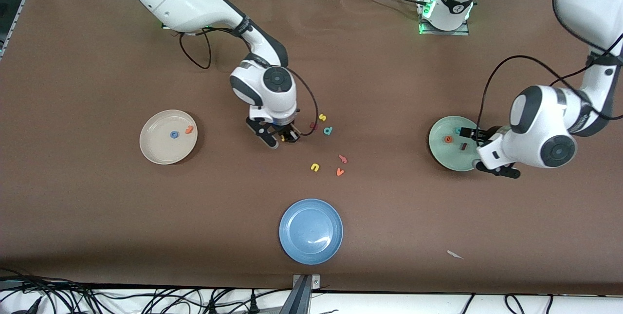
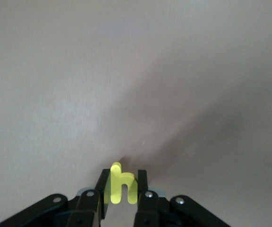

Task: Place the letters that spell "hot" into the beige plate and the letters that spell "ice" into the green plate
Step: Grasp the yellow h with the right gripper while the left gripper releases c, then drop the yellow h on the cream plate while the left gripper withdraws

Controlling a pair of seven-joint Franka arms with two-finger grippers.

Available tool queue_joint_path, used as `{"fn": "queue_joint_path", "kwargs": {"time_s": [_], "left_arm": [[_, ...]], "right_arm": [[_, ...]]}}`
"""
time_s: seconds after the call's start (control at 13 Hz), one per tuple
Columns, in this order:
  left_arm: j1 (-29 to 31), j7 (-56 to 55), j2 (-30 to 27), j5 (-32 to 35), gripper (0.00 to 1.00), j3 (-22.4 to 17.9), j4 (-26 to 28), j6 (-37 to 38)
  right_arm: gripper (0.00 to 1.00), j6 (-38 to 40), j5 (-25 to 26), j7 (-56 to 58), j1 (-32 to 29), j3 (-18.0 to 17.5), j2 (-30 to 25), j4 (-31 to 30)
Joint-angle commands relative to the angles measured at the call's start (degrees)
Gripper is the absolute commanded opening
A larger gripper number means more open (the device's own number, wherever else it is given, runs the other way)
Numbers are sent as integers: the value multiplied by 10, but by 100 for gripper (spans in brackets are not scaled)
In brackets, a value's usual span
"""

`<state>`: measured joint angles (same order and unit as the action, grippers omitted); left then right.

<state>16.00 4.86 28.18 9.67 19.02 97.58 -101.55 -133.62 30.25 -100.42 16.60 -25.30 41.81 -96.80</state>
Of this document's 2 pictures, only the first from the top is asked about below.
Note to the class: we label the black plug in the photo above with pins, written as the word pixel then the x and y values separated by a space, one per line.
pixel 253 304

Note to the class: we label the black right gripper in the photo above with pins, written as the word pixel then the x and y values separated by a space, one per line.
pixel 287 131

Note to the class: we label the pink letter t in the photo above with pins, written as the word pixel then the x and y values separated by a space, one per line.
pixel 342 159

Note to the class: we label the blue plate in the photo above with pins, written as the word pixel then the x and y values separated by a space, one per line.
pixel 311 231

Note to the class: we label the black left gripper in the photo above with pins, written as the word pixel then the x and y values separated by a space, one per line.
pixel 488 135

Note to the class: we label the white paper scrap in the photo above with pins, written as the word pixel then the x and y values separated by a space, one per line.
pixel 455 254

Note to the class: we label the beige brown plate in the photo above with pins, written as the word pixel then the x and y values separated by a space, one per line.
pixel 163 151

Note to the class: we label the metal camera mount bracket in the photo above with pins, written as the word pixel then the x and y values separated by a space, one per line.
pixel 305 282

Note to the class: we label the green plate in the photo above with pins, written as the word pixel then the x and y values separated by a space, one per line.
pixel 443 156

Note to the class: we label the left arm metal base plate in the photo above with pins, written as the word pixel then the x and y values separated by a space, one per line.
pixel 440 32

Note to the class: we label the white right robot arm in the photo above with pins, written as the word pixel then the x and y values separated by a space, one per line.
pixel 185 2

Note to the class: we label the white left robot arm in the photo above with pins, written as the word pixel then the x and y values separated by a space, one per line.
pixel 540 124

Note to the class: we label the brown paper table cover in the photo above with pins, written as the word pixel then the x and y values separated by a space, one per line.
pixel 311 61

